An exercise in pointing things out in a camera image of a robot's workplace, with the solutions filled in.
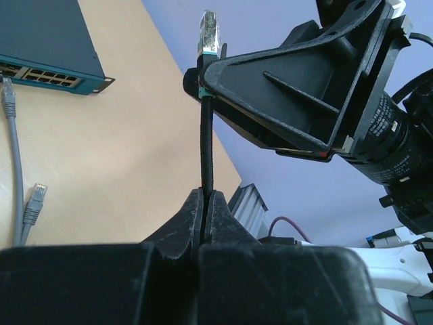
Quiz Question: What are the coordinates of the grey ethernet cable short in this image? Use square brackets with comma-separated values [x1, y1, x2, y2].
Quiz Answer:
[20, 183, 47, 246]

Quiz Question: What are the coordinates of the aluminium frame rail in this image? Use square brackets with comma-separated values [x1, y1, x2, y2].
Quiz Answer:
[228, 183, 269, 239]

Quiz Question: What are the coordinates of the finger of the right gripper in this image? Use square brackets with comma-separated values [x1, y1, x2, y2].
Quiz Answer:
[182, 20, 321, 102]

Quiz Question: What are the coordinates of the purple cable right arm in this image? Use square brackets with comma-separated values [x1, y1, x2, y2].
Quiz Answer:
[269, 216, 412, 325]

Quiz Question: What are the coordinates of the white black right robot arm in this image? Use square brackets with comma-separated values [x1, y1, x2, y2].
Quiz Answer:
[183, 1, 432, 324]

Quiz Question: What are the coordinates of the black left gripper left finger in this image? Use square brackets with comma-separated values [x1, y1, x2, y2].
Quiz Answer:
[1, 190, 203, 324]

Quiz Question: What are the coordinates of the teal network switch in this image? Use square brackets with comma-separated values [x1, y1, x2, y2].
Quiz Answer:
[1, 0, 114, 95]

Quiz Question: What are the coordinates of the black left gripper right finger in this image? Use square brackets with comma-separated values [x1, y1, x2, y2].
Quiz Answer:
[198, 192, 383, 324]

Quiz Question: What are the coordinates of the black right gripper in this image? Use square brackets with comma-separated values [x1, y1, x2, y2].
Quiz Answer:
[199, 1, 432, 234]

